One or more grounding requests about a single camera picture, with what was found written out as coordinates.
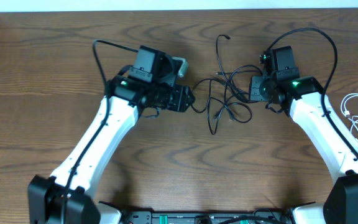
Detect black USB cable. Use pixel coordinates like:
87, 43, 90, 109
190, 64, 264, 136

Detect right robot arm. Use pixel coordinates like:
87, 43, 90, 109
249, 46, 358, 223

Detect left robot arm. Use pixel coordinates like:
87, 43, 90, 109
28, 45, 195, 223

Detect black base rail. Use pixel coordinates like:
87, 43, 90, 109
118, 207, 295, 224

